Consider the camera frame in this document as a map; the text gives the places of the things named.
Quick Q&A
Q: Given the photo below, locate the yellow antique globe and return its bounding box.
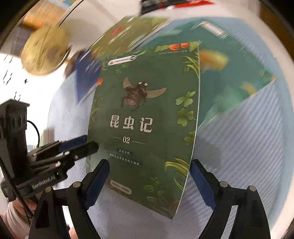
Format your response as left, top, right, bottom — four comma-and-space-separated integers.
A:
20, 25, 71, 76

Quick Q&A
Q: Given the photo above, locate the olive green book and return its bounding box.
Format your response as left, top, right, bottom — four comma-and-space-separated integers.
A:
90, 16, 169, 58

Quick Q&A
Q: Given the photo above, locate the person left hand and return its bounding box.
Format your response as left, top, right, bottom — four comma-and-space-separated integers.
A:
1, 199, 30, 239

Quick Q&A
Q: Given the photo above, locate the green insect book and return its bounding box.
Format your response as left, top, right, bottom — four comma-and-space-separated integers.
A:
88, 41, 200, 219

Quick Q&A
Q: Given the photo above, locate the teal fish cover book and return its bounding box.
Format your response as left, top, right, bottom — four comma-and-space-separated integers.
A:
165, 20, 276, 128

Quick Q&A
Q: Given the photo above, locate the blue desk mat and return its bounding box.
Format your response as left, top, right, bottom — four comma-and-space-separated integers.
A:
47, 17, 294, 239

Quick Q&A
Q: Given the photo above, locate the dark wooden globe base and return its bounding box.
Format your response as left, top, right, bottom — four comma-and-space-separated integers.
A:
64, 50, 86, 78

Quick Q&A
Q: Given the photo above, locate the dark blue book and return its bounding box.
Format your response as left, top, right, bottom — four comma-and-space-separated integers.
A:
74, 50, 102, 104

